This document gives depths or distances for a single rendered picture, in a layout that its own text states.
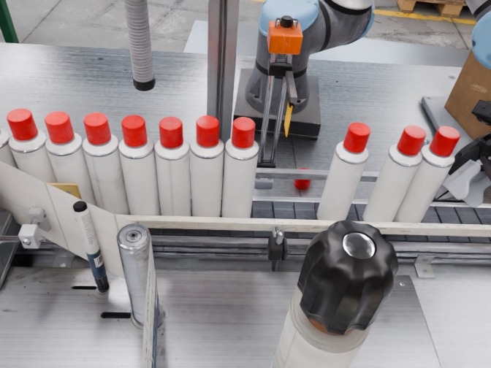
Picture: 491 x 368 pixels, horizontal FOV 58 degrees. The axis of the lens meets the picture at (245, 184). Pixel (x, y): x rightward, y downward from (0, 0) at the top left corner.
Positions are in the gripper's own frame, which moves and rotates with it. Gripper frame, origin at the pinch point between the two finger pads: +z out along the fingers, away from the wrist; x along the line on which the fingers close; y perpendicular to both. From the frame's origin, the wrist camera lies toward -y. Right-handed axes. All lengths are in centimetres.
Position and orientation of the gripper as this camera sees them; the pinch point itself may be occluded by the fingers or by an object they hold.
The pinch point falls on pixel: (440, 190)
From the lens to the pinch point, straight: 82.2
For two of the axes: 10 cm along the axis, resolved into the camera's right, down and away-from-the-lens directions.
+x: 8.3, 3.8, 4.2
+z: -5.6, 5.9, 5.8
